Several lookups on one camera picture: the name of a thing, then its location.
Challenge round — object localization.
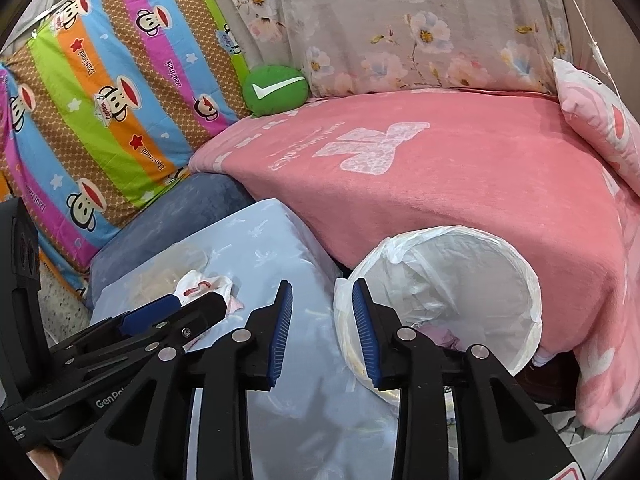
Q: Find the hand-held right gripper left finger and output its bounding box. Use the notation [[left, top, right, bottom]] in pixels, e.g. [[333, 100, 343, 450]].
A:
[[57, 280, 294, 480]]

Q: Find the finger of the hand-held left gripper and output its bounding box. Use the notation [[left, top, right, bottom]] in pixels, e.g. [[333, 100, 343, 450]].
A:
[[55, 295, 182, 350], [55, 292, 229, 362]]

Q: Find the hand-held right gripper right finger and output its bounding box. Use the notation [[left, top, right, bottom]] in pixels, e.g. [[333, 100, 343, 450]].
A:
[[351, 277, 586, 480]]

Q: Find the white red stained tissue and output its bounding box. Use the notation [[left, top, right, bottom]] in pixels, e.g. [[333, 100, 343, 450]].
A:
[[172, 269, 245, 318]]

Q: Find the white plastic lined waste bin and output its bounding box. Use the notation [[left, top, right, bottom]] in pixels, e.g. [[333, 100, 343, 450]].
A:
[[332, 225, 543, 406]]

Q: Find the light blue covered table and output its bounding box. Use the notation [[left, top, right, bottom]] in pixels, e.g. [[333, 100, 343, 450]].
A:
[[90, 199, 406, 480]]

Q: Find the dark blue cushion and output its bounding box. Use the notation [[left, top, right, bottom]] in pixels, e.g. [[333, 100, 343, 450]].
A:
[[85, 172, 256, 311]]

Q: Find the pink blanket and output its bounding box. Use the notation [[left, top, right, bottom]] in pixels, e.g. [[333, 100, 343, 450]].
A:
[[189, 85, 640, 433]]

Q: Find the green round cushion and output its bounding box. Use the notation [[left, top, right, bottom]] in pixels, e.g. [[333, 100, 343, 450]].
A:
[[242, 65, 308, 118]]

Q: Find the striped monkey print sheet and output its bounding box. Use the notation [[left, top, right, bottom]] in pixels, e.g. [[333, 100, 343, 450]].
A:
[[0, 0, 251, 301]]

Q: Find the pink printed pillow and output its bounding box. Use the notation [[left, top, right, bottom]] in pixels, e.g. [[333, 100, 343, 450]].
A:
[[552, 57, 640, 196]]

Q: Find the grey floral sheet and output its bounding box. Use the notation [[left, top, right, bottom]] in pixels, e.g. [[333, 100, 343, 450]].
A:
[[207, 0, 573, 98]]

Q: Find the thin white cord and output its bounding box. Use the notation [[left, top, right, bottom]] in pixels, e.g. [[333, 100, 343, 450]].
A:
[[547, 0, 621, 96]]

